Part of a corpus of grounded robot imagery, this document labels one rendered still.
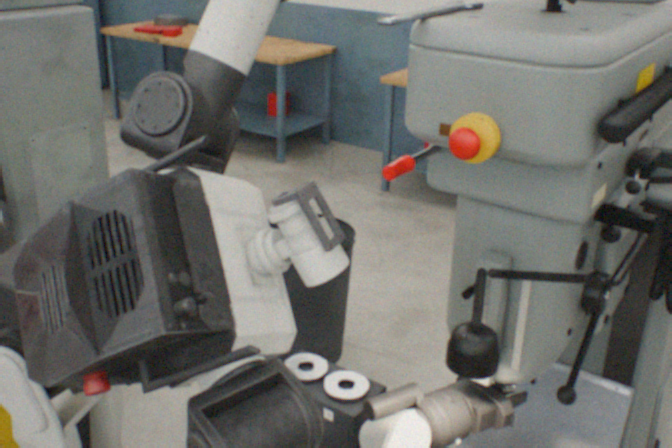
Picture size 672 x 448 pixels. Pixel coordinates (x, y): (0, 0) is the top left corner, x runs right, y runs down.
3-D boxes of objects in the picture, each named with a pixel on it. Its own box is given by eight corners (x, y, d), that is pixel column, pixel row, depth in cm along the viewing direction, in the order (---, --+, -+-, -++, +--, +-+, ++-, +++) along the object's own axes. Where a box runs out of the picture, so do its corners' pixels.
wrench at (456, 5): (398, 27, 84) (398, 20, 83) (369, 24, 86) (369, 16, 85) (483, 7, 102) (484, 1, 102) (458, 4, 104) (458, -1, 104)
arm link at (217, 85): (166, 36, 98) (126, 127, 98) (219, 57, 95) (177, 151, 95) (208, 62, 109) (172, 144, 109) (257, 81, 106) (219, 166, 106)
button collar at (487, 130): (491, 168, 87) (497, 120, 85) (446, 158, 90) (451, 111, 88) (498, 164, 88) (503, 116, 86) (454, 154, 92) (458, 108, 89)
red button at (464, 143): (474, 165, 85) (477, 132, 83) (443, 158, 87) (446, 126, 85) (485, 158, 87) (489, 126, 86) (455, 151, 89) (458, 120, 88)
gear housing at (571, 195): (585, 231, 95) (597, 159, 91) (421, 189, 107) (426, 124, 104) (646, 164, 120) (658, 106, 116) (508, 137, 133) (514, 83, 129)
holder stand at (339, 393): (351, 494, 143) (354, 412, 135) (266, 447, 154) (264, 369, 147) (383, 459, 152) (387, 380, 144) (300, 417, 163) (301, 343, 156)
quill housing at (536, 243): (547, 410, 110) (579, 219, 98) (428, 362, 121) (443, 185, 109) (585, 353, 125) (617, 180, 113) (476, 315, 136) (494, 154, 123)
